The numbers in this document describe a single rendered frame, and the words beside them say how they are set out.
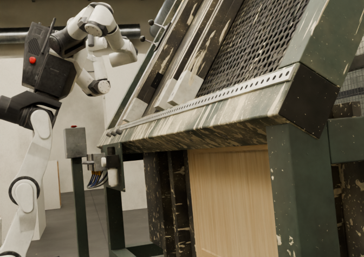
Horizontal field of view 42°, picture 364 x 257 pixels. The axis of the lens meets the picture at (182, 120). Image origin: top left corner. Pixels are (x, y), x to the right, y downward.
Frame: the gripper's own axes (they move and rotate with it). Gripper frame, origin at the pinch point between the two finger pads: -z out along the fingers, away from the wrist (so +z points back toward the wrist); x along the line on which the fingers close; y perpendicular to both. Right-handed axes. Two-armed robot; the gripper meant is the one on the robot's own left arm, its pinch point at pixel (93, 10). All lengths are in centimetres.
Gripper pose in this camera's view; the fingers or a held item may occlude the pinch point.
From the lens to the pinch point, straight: 296.0
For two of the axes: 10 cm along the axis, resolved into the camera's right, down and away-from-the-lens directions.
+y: -6.3, -2.0, -7.5
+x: 7.7, -2.8, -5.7
